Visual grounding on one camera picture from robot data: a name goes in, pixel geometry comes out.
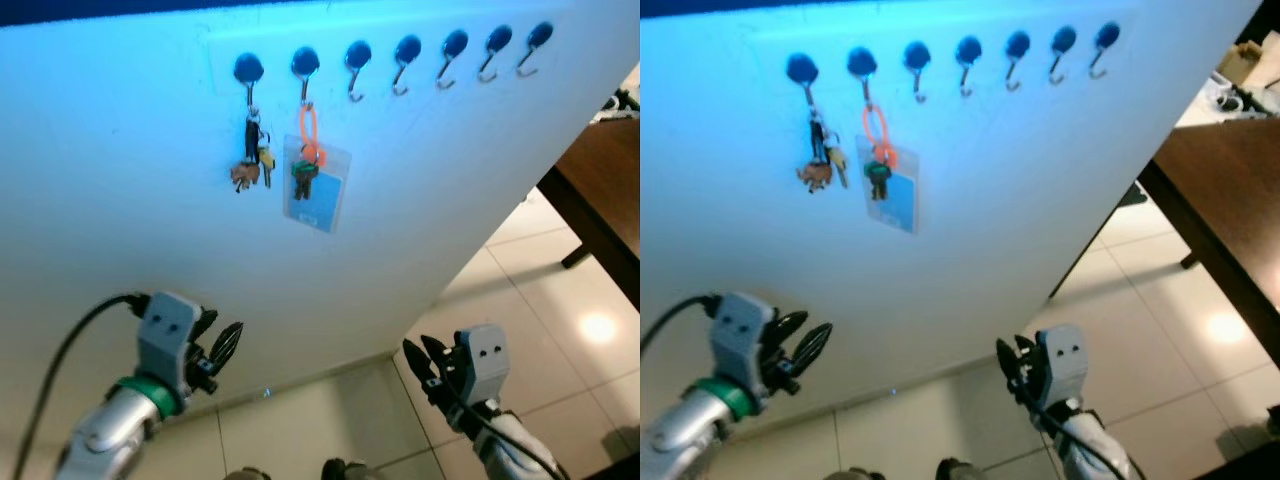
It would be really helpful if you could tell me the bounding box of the clear badge holder blue card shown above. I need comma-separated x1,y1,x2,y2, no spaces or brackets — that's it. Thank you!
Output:
856,137,921,235
283,135,353,234

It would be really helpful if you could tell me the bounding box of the key bunch with brown figure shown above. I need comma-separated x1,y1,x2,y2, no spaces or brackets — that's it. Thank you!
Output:
230,105,276,194
796,105,851,195

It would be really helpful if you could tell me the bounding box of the dark brown wooden table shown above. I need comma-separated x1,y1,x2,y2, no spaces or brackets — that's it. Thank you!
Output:
1137,118,1280,343
537,118,641,311

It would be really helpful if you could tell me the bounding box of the open beige cardboard box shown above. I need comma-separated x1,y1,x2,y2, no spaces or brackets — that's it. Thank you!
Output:
1215,40,1271,89

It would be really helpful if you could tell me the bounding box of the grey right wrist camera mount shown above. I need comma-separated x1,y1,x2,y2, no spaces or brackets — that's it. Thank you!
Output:
1034,323,1090,407
454,324,512,407

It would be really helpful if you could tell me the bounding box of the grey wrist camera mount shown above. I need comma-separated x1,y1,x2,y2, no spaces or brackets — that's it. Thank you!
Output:
1034,323,1090,407
135,292,203,398
454,324,512,407
712,292,778,401

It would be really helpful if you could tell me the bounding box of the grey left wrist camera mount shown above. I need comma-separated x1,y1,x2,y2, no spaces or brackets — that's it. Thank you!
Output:
135,292,203,398
712,292,778,401

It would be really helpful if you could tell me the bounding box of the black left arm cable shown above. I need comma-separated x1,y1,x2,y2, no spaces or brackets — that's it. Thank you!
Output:
10,292,151,480
640,293,723,353

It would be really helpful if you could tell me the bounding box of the orange loop green figure keychain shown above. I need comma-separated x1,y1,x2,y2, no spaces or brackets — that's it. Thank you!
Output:
290,103,329,202
862,103,899,202

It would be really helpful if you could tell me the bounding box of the white hook rail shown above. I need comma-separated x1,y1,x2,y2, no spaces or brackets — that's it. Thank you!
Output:
205,22,563,99
750,22,1141,99

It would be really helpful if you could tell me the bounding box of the black base metal wall hook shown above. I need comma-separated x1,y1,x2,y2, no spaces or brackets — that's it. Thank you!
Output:
955,36,983,97
392,34,422,97
233,52,265,109
436,29,469,91
1048,25,1078,86
1004,30,1032,92
786,52,819,109
345,40,373,103
847,46,878,107
477,25,513,83
291,46,321,107
903,41,932,103
1088,21,1121,80
516,21,554,78

